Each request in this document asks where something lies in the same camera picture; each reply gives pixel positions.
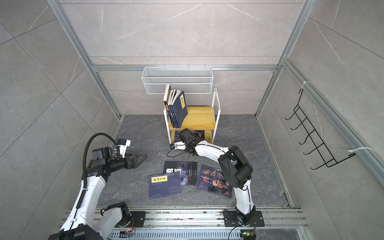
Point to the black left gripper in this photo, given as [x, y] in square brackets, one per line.
[135, 164]

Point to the dark portrait book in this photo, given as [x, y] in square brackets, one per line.
[198, 134]
[212, 180]

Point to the dark book pages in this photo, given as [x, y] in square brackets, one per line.
[171, 107]

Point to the blue book yellow label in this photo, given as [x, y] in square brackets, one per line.
[182, 110]

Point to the navy book yin-yang cover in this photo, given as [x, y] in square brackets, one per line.
[175, 95]

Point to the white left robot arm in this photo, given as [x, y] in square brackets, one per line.
[80, 223]

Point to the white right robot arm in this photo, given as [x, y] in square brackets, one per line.
[234, 165]

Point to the white metal wooden shelf rack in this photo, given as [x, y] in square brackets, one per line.
[199, 118]

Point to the black white-title book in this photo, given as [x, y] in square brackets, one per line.
[188, 171]

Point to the navy yellow-label front book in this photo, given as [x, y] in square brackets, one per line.
[165, 185]

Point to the black yellow book on shelf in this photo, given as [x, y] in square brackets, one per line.
[165, 99]

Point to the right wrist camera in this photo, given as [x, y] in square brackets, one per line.
[178, 146]

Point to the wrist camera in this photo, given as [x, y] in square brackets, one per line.
[178, 146]
[121, 147]

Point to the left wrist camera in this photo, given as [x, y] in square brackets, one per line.
[121, 147]

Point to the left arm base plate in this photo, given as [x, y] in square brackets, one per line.
[137, 220]

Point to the white mesh wall basket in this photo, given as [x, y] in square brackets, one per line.
[191, 80]

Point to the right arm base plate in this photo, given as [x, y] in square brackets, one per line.
[234, 218]

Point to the black wire hook rack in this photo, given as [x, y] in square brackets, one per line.
[328, 160]

